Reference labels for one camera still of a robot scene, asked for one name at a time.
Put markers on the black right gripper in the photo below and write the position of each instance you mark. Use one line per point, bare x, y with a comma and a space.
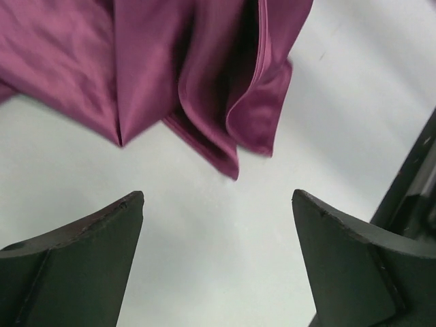
408, 207

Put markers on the purple satin napkin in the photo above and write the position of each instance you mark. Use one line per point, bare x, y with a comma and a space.
215, 72

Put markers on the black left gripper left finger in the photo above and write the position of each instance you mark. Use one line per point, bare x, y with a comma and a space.
75, 275

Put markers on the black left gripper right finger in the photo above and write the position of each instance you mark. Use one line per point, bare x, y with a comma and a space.
361, 274

